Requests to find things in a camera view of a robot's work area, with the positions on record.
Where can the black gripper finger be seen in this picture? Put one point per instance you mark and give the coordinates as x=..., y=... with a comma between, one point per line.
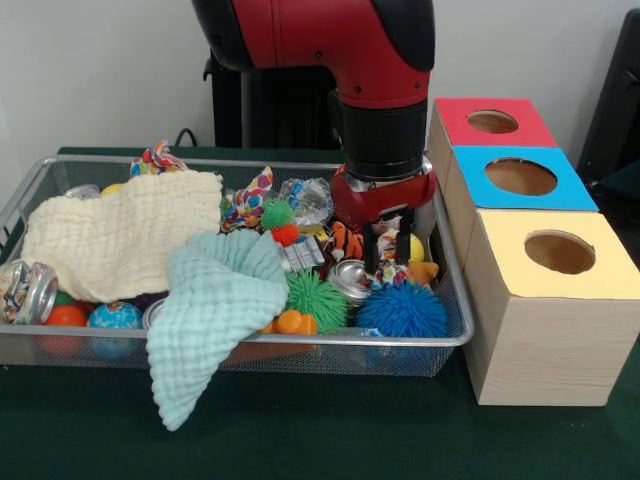
x=370, y=255
x=403, y=245

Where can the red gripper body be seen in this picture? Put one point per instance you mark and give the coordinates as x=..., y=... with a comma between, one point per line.
x=380, y=200

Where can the colourful spotted fabric scrap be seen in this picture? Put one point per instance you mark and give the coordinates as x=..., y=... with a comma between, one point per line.
x=247, y=200
x=387, y=275

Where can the mint muslin cloth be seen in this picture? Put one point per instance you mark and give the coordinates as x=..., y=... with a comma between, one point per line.
x=215, y=310

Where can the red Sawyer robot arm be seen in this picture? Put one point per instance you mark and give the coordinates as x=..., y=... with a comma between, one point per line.
x=340, y=45

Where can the shallow clear mesh bin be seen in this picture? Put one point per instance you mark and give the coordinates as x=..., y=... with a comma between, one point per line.
x=350, y=357

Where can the wooden box with three holes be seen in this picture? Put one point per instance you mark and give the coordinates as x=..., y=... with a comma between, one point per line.
x=550, y=350

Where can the orange tiger plush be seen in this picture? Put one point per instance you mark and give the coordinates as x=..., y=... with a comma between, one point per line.
x=347, y=245

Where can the silver drink can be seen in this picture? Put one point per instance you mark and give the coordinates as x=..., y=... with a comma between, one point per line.
x=350, y=280

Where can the blue spiky ball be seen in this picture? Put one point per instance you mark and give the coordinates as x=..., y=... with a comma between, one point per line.
x=402, y=310

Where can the green spiky ball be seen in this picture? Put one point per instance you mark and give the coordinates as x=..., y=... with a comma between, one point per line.
x=315, y=300

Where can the orange rubber toy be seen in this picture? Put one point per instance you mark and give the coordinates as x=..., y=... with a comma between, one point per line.
x=295, y=322

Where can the dark green table cloth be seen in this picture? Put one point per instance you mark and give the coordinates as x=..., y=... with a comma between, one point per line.
x=320, y=440

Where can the black monitor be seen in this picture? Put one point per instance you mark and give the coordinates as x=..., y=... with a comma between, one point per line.
x=615, y=100

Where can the cream muslin cloth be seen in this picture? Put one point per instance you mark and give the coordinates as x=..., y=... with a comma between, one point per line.
x=115, y=240

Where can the blue globe ball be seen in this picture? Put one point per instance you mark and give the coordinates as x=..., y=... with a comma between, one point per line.
x=115, y=316

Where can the crushed printed can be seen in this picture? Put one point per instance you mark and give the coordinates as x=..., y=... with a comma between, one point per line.
x=27, y=295

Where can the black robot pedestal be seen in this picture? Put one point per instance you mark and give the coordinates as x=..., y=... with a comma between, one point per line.
x=270, y=110

